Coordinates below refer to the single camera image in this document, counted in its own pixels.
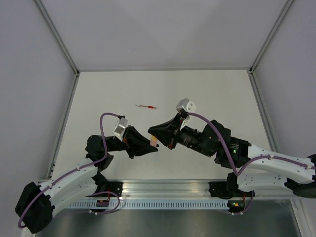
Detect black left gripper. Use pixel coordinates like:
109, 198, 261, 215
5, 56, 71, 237
107, 125, 159, 159

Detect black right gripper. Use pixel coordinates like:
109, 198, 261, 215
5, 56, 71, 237
148, 113, 214, 158

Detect translucent orange highlighter marker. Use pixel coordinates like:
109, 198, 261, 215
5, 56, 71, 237
150, 136, 158, 147

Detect red gel pen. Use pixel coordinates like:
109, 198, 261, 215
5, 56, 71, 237
135, 104, 157, 109

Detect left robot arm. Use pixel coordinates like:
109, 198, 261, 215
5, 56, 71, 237
15, 126, 158, 234

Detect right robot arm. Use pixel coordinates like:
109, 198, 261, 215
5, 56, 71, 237
148, 112, 316, 199

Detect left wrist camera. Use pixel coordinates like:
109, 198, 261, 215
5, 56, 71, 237
113, 118, 128, 141

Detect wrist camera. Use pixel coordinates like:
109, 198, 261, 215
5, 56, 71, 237
113, 118, 128, 141
176, 98, 196, 130

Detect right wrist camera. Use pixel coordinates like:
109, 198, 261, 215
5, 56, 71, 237
176, 98, 196, 130

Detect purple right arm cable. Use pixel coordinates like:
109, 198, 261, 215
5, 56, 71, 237
184, 112, 316, 176

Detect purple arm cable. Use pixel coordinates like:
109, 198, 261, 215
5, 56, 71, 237
17, 113, 125, 228
184, 112, 316, 176

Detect aluminium mounting rail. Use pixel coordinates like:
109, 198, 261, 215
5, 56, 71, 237
37, 179, 304, 200

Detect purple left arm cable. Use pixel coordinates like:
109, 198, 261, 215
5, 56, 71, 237
17, 113, 125, 228

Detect white slotted cable duct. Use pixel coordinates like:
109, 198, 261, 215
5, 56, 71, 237
68, 199, 229, 210

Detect left aluminium frame post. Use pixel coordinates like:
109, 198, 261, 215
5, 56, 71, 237
33, 0, 79, 76

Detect aluminium frame post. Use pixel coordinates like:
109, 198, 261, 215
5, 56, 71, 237
33, 0, 79, 76
249, 0, 296, 75

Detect right aluminium frame post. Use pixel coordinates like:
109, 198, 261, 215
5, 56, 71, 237
249, 0, 296, 75

